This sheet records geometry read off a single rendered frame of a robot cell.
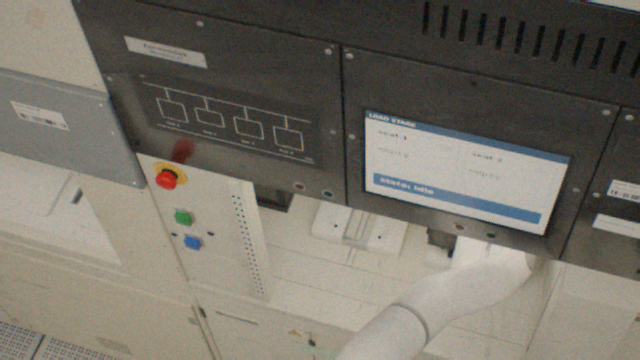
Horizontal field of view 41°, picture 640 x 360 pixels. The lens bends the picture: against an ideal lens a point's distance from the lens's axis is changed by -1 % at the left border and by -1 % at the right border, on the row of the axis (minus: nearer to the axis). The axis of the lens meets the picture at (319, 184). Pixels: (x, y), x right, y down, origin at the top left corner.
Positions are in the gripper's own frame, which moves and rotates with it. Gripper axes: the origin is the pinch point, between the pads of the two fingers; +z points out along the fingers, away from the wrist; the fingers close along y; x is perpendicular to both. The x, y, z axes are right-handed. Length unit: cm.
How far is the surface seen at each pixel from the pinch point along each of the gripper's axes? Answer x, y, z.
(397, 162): 37.0, -14.4, -30.1
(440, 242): -23.2, -8.1, -9.7
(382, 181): 30.8, -16.6, -30.1
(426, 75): 58, -11, -30
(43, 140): 17, -81, -29
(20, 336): -120, -140, -28
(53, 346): -120, -128, -29
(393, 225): -30.4, -19.8, -4.2
